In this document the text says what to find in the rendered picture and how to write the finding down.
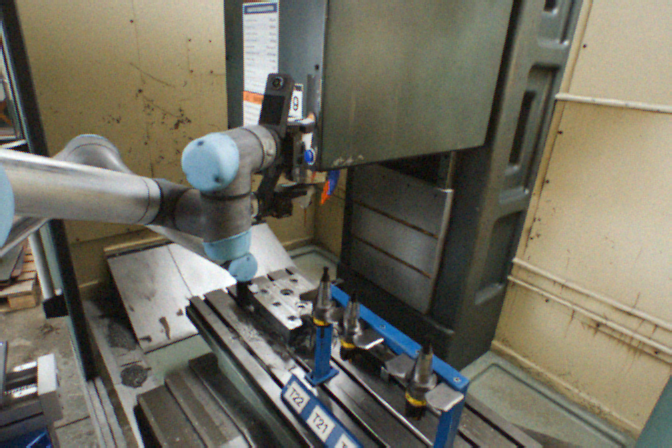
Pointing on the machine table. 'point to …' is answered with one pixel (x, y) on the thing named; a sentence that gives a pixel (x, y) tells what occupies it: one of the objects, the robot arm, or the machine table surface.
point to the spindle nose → (305, 176)
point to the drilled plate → (292, 328)
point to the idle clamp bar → (379, 360)
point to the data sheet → (260, 42)
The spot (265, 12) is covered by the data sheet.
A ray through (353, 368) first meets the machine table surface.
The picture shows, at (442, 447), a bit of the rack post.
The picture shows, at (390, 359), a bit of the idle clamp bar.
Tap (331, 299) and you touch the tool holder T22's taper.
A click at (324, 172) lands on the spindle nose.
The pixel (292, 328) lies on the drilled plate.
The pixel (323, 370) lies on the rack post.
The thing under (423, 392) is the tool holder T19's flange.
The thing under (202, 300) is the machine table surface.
